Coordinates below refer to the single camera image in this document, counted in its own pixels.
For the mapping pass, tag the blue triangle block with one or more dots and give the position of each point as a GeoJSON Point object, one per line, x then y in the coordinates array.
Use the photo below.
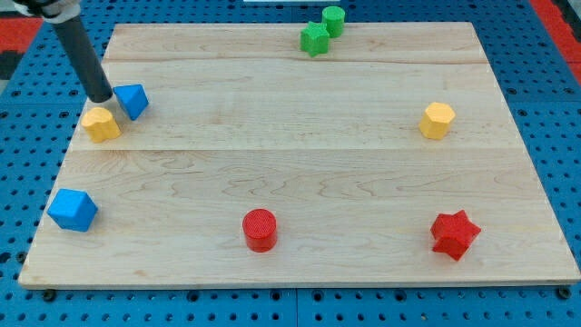
{"type": "Point", "coordinates": [132, 98]}

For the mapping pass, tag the yellow hexagon block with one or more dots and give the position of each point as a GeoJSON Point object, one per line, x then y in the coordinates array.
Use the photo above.
{"type": "Point", "coordinates": [436, 120]}

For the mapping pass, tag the red star block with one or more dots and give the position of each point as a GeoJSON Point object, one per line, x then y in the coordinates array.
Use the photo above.
{"type": "Point", "coordinates": [453, 234]}

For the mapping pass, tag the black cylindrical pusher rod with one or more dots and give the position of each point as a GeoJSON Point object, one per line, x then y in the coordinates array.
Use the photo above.
{"type": "Point", "coordinates": [84, 60]}

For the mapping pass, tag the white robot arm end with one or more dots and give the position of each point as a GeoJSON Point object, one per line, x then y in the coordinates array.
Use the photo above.
{"type": "Point", "coordinates": [51, 11]}

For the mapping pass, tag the light wooden board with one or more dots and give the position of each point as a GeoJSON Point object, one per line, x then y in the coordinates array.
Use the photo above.
{"type": "Point", "coordinates": [239, 118]}

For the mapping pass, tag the red cylinder block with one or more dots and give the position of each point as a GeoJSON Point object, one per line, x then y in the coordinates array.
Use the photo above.
{"type": "Point", "coordinates": [260, 230]}

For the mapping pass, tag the blue cube block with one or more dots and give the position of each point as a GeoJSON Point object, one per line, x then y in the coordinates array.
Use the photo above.
{"type": "Point", "coordinates": [73, 210]}

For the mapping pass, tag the green star block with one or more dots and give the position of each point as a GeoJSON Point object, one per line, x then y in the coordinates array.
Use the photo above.
{"type": "Point", "coordinates": [314, 39]}

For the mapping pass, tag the yellow heart block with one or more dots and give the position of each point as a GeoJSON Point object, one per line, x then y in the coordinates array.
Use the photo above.
{"type": "Point", "coordinates": [100, 125]}

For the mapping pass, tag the green cylinder block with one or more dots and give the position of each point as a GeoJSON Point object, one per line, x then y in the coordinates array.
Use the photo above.
{"type": "Point", "coordinates": [333, 17]}

